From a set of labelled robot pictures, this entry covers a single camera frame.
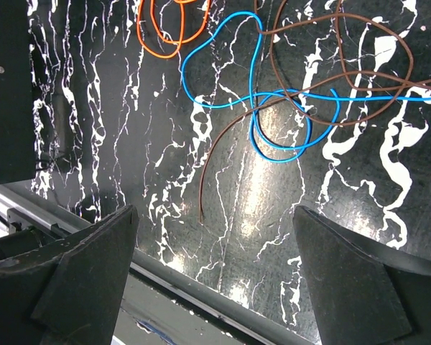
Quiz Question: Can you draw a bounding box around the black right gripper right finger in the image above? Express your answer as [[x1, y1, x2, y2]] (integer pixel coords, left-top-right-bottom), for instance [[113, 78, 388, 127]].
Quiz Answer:
[[293, 206, 431, 344]]

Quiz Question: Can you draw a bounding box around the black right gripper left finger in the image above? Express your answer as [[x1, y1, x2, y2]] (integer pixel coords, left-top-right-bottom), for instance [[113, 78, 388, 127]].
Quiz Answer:
[[0, 205, 139, 344]]

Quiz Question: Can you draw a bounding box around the orange cable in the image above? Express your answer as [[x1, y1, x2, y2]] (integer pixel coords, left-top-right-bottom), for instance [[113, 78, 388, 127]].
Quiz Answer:
[[136, 0, 212, 60]]

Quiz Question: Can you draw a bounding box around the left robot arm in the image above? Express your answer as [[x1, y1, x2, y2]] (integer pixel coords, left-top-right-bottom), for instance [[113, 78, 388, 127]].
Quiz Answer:
[[0, 1, 36, 185]]

